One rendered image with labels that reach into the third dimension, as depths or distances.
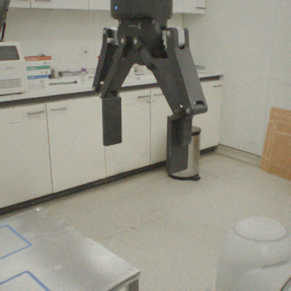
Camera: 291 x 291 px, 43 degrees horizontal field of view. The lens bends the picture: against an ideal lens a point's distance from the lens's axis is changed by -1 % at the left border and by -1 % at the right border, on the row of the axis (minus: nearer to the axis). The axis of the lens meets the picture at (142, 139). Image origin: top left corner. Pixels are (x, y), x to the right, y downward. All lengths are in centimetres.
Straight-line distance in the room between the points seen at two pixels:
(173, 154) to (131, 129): 290
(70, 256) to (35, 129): 198
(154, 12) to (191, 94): 10
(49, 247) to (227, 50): 335
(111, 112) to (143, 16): 16
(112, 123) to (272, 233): 40
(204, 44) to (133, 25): 381
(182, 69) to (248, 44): 351
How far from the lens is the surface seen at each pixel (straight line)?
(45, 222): 112
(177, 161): 44
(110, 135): 54
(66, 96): 297
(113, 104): 53
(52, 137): 293
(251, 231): 77
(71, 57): 363
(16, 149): 283
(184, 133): 42
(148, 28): 44
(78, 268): 92
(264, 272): 76
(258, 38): 384
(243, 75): 395
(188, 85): 40
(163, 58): 45
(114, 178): 342
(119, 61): 48
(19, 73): 275
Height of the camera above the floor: 135
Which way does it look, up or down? 17 degrees down
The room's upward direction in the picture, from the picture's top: straight up
